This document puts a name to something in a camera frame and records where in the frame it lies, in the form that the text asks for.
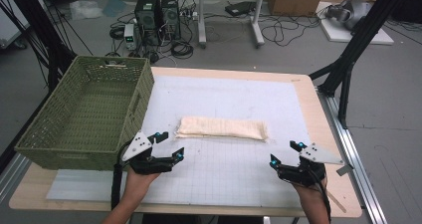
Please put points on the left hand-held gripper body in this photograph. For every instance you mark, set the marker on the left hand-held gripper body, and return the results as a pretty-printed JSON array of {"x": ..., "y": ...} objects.
[{"x": 137, "y": 147}]

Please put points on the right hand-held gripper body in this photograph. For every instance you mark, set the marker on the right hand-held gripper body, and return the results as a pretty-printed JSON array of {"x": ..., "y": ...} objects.
[{"x": 316, "y": 156}]

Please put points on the cream cloth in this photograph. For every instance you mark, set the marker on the cream cloth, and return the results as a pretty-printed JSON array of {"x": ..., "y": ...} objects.
[{"x": 222, "y": 127}]

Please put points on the green woven basket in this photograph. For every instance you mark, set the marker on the green woven basket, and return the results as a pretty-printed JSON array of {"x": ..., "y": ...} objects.
[{"x": 86, "y": 111}]

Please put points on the person's left hand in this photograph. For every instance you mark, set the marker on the person's left hand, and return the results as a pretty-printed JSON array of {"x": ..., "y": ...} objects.
[{"x": 139, "y": 184}]

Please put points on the person's right hand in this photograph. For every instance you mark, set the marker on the person's right hand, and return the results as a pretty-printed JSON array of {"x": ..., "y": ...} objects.
[{"x": 312, "y": 192}]

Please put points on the small grey tab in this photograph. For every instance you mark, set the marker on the small grey tab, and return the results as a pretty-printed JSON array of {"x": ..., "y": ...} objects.
[{"x": 345, "y": 170}]

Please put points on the thin wooden stick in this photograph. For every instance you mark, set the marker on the thin wooden stick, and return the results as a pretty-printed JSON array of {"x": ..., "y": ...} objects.
[{"x": 336, "y": 201}]

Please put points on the white gridded mat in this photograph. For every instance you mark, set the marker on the white gridded mat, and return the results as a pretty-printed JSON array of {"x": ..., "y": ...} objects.
[{"x": 225, "y": 94}]

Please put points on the small white power supply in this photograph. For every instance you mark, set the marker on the small white power supply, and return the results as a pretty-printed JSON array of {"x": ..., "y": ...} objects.
[{"x": 130, "y": 36}]

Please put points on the black computer tower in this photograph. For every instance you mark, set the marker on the black computer tower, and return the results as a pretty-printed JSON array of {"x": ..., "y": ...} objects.
[
  {"x": 148, "y": 16},
  {"x": 170, "y": 15}
]

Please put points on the white table leg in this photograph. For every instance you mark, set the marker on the white table leg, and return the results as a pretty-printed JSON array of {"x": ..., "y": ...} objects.
[
  {"x": 257, "y": 21},
  {"x": 201, "y": 21}
]

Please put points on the white power strip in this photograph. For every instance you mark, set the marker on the white power strip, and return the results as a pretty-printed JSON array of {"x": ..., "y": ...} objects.
[{"x": 189, "y": 14}]

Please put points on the black metal stand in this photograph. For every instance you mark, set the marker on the black metal stand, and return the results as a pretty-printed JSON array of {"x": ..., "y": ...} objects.
[
  {"x": 361, "y": 35},
  {"x": 43, "y": 35}
]

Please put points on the white floor board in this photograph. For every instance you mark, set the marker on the white floor board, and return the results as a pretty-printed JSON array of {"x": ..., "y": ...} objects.
[{"x": 375, "y": 36}]

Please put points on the grey headset device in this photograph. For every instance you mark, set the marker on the grey headset device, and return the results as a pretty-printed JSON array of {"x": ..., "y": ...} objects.
[{"x": 350, "y": 11}]

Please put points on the brown cardboard box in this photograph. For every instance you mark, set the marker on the brown cardboard box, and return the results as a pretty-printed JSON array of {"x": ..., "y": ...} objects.
[{"x": 295, "y": 0}]

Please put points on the clear plastic bag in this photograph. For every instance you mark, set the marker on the clear plastic bag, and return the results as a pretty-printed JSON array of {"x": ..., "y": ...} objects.
[{"x": 85, "y": 10}]

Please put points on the flat black device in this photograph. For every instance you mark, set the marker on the flat black device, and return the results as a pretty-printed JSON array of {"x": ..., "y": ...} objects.
[{"x": 239, "y": 8}]

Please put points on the white cabinet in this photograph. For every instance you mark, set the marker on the white cabinet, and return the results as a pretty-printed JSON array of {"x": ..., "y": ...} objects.
[{"x": 10, "y": 25}]

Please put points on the aluminium rail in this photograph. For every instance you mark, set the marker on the aluminium rail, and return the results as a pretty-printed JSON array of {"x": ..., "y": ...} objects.
[
  {"x": 358, "y": 157},
  {"x": 13, "y": 176}
]

